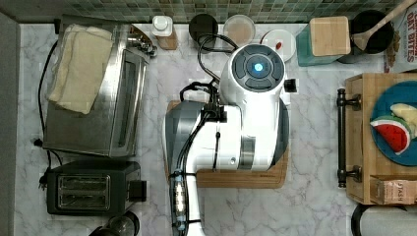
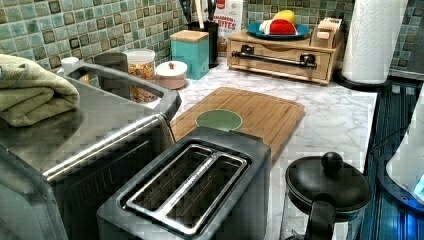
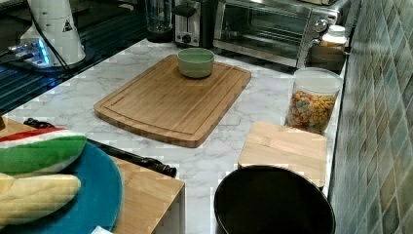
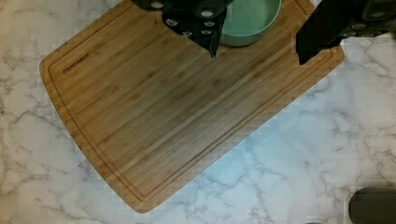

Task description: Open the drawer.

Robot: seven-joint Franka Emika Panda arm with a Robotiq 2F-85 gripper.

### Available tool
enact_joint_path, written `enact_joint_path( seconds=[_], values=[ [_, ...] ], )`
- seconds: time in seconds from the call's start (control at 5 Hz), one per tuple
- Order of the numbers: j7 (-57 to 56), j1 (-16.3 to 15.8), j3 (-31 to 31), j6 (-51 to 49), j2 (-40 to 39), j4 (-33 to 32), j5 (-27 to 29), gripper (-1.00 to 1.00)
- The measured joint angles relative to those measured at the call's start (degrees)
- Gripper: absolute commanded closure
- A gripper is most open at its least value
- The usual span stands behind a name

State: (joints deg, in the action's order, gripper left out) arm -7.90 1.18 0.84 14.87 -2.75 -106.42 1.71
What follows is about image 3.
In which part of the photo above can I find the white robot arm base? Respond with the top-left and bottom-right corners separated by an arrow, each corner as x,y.
9,0 -> 86,69

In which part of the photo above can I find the black silver toaster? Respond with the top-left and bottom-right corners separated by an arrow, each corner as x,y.
172,0 -> 218,49

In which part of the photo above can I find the large bamboo cutting board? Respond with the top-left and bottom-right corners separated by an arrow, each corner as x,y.
94,55 -> 251,148

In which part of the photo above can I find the black round pot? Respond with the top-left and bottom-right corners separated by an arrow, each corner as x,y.
213,166 -> 336,234

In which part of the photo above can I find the dark bronze drawer handle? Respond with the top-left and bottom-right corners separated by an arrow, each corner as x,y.
22,117 -> 178,178

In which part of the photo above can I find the clear cereal container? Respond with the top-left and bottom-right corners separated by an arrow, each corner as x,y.
285,67 -> 343,135

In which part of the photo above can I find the plush watermelon slice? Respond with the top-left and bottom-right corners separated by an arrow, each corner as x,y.
0,128 -> 87,177

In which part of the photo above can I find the white lidded jar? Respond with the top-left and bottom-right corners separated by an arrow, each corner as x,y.
320,25 -> 347,51

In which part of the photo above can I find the small bamboo board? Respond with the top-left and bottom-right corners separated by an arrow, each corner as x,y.
238,122 -> 327,188

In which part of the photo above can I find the dark glass blender jar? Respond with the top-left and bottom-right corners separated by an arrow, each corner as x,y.
145,0 -> 173,43

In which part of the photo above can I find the blue round plate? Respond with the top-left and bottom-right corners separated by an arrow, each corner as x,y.
1,143 -> 123,234

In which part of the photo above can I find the silver toaster oven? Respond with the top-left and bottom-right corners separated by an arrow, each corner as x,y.
213,0 -> 351,68

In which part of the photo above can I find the green ceramic bowl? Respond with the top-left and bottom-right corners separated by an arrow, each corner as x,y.
177,48 -> 215,79

